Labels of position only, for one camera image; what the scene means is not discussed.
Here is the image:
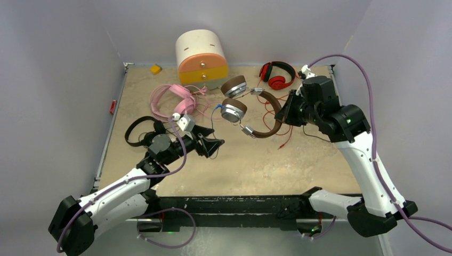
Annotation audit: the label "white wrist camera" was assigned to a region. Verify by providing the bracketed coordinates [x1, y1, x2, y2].
[172, 113, 195, 132]
[298, 65, 316, 80]

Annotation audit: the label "black headphones left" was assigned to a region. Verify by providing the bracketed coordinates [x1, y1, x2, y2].
[124, 116, 174, 147]

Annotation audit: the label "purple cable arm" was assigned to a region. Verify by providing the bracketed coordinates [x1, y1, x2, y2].
[307, 54, 452, 253]
[56, 118, 188, 253]

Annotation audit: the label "small yellow block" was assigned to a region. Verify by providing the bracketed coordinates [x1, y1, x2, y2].
[150, 65, 163, 75]

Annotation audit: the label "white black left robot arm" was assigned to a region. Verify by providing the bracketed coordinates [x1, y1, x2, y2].
[48, 125, 225, 255]

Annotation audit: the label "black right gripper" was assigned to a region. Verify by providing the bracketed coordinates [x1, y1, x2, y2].
[276, 90, 322, 127]

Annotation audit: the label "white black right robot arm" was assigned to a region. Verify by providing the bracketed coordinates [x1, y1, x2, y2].
[276, 76, 418, 237]

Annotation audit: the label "small red clip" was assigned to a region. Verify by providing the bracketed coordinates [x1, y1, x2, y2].
[109, 100, 117, 115]

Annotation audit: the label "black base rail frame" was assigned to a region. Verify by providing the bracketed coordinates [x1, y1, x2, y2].
[136, 195, 333, 232]

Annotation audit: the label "black thin cable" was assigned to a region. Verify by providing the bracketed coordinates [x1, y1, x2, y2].
[302, 125, 332, 143]

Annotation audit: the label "cream orange yellow drawer box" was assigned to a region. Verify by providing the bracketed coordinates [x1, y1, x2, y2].
[175, 29, 229, 90]

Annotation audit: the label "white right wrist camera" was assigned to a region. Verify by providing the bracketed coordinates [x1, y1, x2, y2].
[298, 65, 316, 80]

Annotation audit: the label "red black headphones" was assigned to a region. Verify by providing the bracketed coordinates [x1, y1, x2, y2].
[259, 61, 297, 91]

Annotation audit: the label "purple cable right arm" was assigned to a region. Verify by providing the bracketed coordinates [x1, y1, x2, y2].
[307, 54, 452, 253]

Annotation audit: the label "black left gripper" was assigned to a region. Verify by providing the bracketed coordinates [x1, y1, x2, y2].
[163, 124, 223, 166]

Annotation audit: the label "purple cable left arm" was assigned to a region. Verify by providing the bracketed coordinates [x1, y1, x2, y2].
[56, 118, 188, 253]

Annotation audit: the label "red audio cable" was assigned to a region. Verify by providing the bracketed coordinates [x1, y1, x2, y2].
[256, 80, 294, 150]

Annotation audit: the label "brown leather silver headphones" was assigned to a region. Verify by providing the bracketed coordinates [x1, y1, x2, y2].
[220, 75, 283, 139]

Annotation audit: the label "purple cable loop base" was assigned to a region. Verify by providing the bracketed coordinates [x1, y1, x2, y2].
[136, 207, 197, 249]

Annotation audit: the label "pink headphones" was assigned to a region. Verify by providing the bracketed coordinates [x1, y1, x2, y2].
[149, 84, 220, 123]

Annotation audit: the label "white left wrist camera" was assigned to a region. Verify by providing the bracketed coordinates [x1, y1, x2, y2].
[172, 113, 195, 132]

